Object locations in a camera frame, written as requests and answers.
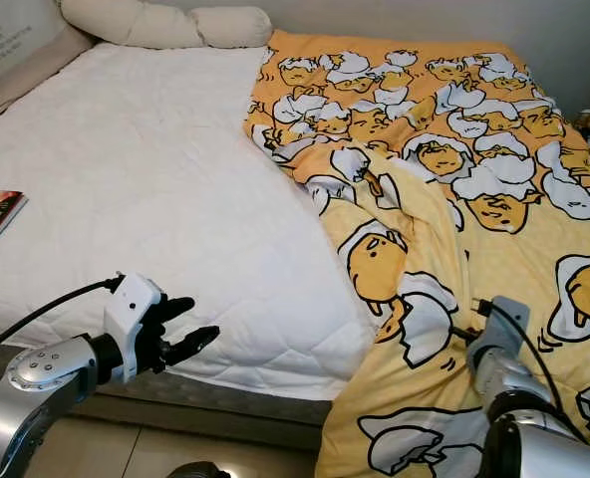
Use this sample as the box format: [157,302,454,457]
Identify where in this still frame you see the yellow cartoon egg blanket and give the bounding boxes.
[243,30,590,478]

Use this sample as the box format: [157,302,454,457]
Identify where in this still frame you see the grey bed base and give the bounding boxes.
[0,344,336,449]

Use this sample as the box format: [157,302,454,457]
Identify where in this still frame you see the white quilted mattress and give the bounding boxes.
[0,45,381,401]

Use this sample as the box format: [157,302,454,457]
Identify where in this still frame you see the grey robot foot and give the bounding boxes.
[165,460,231,478]

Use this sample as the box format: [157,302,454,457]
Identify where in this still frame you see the beige long bolster pillow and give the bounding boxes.
[58,0,273,51]

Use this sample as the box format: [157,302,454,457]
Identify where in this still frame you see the grey printed headboard cushion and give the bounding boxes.
[0,0,95,125]

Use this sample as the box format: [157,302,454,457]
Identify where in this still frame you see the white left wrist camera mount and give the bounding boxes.
[114,274,171,384]

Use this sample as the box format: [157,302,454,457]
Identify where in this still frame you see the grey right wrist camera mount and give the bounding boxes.
[469,297,530,364]

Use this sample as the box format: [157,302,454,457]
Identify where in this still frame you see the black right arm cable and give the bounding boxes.
[474,297,585,439]

